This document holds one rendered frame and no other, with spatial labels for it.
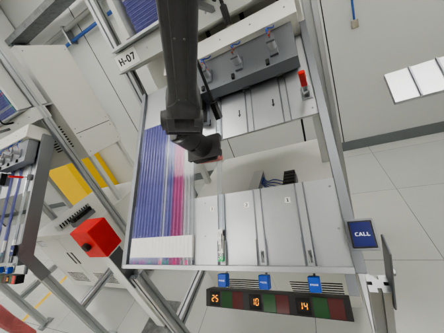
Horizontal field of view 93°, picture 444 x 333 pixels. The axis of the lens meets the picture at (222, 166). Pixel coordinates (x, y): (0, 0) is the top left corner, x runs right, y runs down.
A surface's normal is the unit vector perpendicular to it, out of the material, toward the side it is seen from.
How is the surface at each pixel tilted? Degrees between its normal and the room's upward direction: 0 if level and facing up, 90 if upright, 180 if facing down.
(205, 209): 43
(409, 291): 0
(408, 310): 0
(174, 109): 131
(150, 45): 90
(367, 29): 90
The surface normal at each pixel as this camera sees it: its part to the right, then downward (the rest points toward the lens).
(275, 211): -0.47, -0.30
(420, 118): -0.29, 0.48
